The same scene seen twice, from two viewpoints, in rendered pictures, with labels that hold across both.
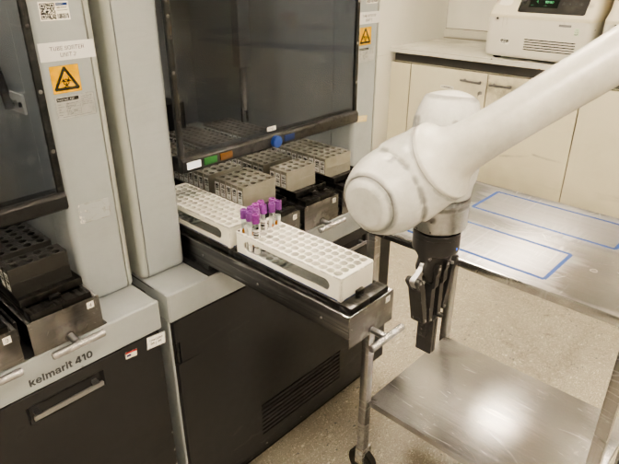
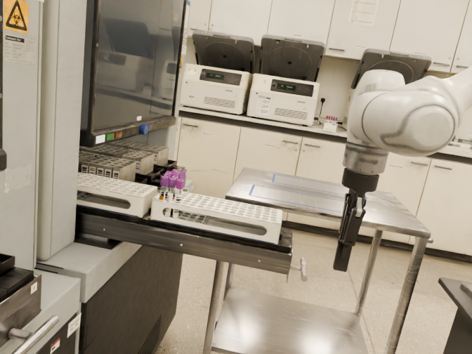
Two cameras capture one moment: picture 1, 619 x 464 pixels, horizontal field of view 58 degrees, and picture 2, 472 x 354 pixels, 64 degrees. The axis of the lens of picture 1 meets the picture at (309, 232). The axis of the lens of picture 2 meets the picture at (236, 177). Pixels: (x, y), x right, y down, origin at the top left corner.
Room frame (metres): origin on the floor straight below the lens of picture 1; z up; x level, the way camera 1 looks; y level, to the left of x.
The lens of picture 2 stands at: (0.32, 0.50, 1.14)
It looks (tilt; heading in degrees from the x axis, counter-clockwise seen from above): 13 degrees down; 323
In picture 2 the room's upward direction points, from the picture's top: 9 degrees clockwise
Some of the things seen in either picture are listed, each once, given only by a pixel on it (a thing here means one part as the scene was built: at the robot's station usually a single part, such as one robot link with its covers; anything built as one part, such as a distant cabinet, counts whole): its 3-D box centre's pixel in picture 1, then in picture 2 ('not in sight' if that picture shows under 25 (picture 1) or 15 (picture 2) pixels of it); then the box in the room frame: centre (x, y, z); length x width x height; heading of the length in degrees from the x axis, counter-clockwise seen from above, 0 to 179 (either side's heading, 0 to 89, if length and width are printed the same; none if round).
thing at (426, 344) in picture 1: (425, 333); (343, 256); (0.80, -0.20, 0.80); 0.03 x 0.01 x 0.07; 47
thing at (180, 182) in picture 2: (256, 237); (177, 203); (1.04, 0.11, 0.86); 0.02 x 0.02 x 0.11
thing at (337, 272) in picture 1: (301, 258); (217, 217); (1.01, 0.02, 0.83); 0.30 x 0.10 x 0.06; 47
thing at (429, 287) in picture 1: (426, 291); (351, 221); (0.79, -0.19, 0.89); 0.04 x 0.01 x 0.11; 47
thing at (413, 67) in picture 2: not in sight; (385, 95); (2.29, -2.43, 1.25); 0.62 x 0.56 x 0.69; 136
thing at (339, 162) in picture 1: (335, 164); (160, 156); (1.55, -0.08, 0.85); 0.12 x 0.02 x 0.06; 136
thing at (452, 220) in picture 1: (438, 211); (364, 158); (0.80, -0.20, 1.03); 0.09 x 0.09 x 0.06
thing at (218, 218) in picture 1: (205, 214); (92, 192); (1.22, 0.25, 0.83); 0.30 x 0.10 x 0.06; 47
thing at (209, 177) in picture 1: (223, 179); (79, 166); (1.42, 0.23, 0.85); 0.12 x 0.02 x 0.06; 137
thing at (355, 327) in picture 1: (257, 259); (160, 227); (1.10, 0.12, 0.78); 0.73 x 0.14 x 0.09; 47
